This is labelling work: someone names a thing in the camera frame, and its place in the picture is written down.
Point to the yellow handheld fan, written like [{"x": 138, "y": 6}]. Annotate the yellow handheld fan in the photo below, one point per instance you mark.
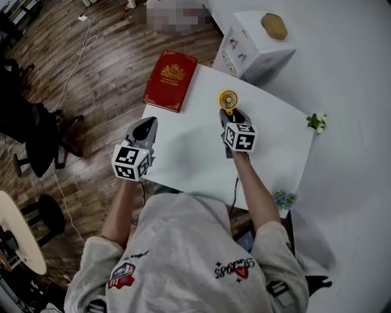
[{"x": 227, "y": 99}]

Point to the white charger plug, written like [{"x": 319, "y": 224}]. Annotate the white charger plug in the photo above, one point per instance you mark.
[{"x": 83, "y": 18}]

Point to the person's right forearm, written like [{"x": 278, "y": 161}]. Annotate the person's right forearm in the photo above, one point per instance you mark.
[{"x": 258, "y": 195}]

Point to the white rectangular table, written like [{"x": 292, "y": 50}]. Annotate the white rectangular table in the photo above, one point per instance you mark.
[{"x": 275, "y": 128}]

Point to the red hardcover book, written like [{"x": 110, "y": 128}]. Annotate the red hardcover book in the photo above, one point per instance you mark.
[{"x": 171, "y": 81}]

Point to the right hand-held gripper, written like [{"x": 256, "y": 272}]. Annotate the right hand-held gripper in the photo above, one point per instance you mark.
[{"x": 242, "y": 139}]

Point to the white box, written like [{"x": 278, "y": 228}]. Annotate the white box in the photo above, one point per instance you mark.
[{"x": 259, "y": 58}]

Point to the white stand pole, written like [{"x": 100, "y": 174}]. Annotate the white stand pole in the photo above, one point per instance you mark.
[{"x": 131, "y": 3}]

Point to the small green potted plant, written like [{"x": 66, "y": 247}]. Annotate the small green potted plant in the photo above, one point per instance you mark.
[{"x": 316, "y": 122}]

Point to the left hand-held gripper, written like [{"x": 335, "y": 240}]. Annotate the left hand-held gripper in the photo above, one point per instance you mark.
[{"x": 129, "y": 162}]

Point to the tan oval object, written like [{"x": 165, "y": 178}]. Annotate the tan oval object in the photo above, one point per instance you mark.
[{"x": 274, "y": 26}]

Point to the round beige table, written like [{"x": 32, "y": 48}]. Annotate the round beige table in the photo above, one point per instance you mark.
[{"x": 18, "y": 232}]

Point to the black office chair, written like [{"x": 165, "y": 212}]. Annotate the black office chair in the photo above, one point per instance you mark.
[{"x": 33, "y": 128}]

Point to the person's grey printed sweatshirt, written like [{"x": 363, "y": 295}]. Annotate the person's grey printed sweatshirt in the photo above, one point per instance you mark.
[{"x": 189, "y": 250}]

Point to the person's left forearm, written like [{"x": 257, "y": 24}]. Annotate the person's left forearm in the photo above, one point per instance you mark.
[{"x": 122, "y": 214}]

